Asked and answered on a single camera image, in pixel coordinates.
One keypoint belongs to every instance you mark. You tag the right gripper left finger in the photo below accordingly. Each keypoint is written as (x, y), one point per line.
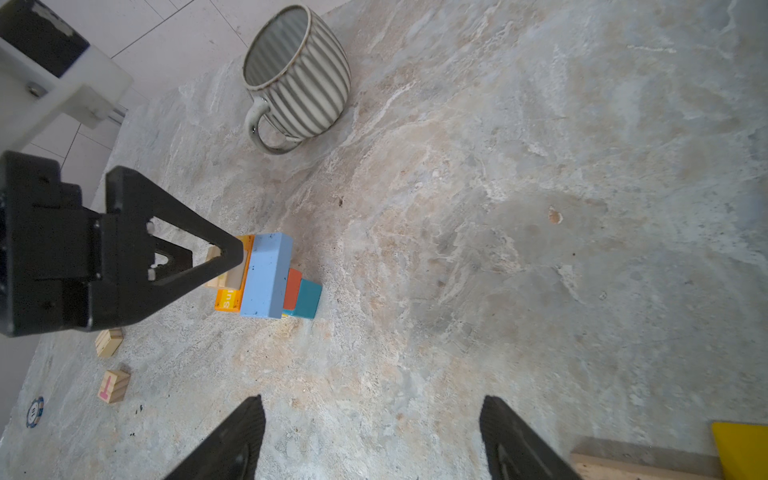
(232, 450)

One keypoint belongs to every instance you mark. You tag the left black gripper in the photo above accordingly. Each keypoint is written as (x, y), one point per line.
(63, 267)

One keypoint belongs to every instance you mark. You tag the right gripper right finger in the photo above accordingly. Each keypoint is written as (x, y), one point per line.
(514, 450)

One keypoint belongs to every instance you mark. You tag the grooved plain wooden block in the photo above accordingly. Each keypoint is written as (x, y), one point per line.
(108, 341)

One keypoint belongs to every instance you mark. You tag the letter T wooden block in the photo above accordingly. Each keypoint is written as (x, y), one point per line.
(113, 386)

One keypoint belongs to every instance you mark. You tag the orange supermarket block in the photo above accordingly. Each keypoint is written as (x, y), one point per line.
(231, 285)

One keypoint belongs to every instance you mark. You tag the light blue wooden block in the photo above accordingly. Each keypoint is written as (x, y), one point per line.
(267, 275)

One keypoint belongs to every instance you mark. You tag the teal wooden cube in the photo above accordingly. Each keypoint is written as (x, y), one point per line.
(309, 294)

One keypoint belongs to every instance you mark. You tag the red wooden block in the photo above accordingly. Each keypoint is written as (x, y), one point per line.
(292, 289)

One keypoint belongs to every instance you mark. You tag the small yellow wedge block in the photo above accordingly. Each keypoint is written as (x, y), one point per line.
(742, 450)

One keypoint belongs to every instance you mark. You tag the blue white poker chip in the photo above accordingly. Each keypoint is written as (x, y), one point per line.
(35, 412)

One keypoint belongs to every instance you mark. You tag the ribbed silver cup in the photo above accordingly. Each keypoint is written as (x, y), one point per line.
(300, 78)

